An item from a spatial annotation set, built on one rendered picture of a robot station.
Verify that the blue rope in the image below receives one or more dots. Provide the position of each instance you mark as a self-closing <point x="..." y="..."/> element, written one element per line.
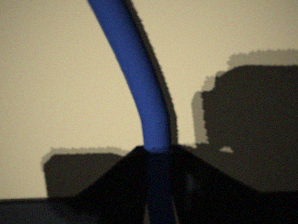
<point x="129" y="49"/>

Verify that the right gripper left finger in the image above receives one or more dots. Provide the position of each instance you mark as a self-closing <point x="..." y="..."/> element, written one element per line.
<point x="124" y="188"/>

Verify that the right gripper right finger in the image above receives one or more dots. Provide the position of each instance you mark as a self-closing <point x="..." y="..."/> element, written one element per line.
<point x="202" y="194"/>

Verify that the cream work mat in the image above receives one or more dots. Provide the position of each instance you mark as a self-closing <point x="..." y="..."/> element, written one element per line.
<point x="228" y="70"/>

